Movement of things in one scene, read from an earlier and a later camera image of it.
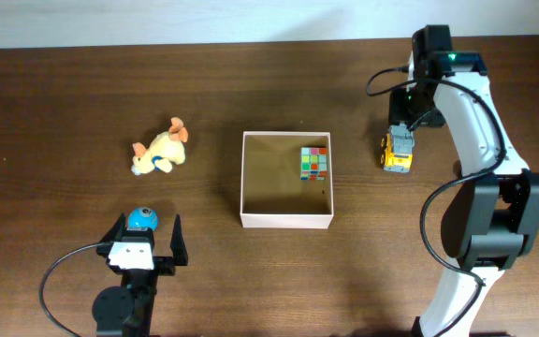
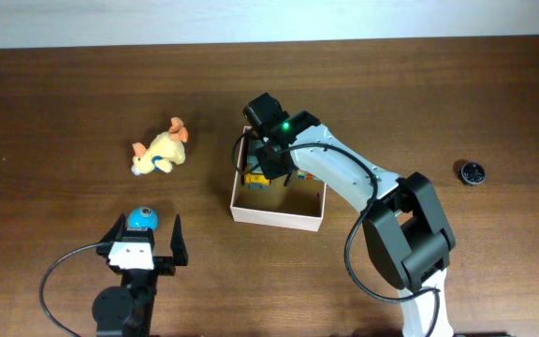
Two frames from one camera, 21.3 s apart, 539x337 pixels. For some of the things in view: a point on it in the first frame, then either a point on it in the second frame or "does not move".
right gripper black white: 398,114 to 268,168
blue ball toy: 142,217 does not move
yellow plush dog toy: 164,151 does not move
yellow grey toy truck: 397,156 to 256,182
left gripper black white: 166,265 does not move
